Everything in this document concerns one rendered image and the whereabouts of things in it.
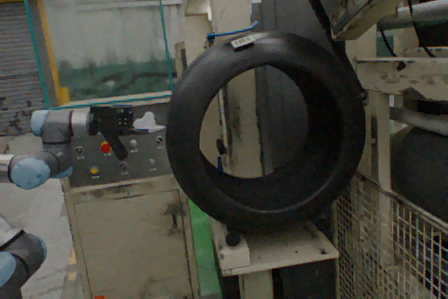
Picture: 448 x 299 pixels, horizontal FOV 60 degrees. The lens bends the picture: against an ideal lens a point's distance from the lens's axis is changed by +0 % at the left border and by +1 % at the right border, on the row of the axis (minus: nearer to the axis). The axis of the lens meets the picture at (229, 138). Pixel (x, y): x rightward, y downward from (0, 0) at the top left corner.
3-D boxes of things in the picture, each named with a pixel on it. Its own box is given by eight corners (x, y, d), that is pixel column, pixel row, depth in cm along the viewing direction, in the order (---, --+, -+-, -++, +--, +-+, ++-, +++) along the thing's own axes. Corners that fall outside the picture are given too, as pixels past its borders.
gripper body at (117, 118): (132, 107, 110) (87, 107, 108) (132, 137, 111) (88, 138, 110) (134, 104, 117) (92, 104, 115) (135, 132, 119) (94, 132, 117)
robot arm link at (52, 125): (40, 136, 115) (37, 107, 113) (79, 136, 117) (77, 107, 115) (30, 142, 108) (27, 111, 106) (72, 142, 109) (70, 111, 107)
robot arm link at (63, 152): (33, 183, 107) (29, 144, 105) (51, 171, 118) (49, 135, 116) (61, 184, 107) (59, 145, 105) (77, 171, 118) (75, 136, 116)
